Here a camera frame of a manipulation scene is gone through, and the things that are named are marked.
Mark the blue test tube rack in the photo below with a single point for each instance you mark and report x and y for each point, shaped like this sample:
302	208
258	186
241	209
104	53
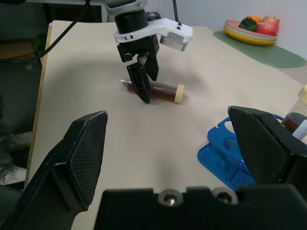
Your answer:
216	153

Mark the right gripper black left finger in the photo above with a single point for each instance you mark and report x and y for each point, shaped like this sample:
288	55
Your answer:
60	172

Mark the orange toy fruit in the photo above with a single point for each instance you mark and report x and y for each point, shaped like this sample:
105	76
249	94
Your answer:
254	18

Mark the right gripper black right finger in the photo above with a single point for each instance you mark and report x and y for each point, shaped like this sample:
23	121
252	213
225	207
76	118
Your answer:
266	153

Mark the dark green toy vegetable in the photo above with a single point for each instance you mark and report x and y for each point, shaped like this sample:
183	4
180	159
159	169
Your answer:
248	24

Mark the green oval table mat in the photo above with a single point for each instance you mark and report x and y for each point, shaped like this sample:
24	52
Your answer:
271	54

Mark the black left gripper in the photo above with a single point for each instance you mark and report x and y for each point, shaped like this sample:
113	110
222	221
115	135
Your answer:
138	45

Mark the light green plate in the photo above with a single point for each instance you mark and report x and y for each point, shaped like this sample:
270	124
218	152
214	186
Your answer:
233	32

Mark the green round object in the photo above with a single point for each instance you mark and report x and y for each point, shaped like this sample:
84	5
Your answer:
40	43

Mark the brown liquid test tube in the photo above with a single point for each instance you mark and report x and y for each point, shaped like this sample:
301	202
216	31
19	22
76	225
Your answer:
293	118
165	92

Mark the red toy fruit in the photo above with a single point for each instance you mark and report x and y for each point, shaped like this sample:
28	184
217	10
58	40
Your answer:
268	26

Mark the white sneaker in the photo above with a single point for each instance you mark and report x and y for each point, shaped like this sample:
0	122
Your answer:
13	174
16	141

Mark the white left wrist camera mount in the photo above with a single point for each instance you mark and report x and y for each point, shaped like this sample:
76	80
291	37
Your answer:
168	27

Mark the pink plate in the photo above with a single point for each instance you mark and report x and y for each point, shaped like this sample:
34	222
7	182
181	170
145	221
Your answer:
231	24

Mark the yellow plate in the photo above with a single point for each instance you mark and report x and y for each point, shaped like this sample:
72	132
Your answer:
249	41

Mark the white capped test tube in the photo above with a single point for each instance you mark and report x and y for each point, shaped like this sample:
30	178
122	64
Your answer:
302	130

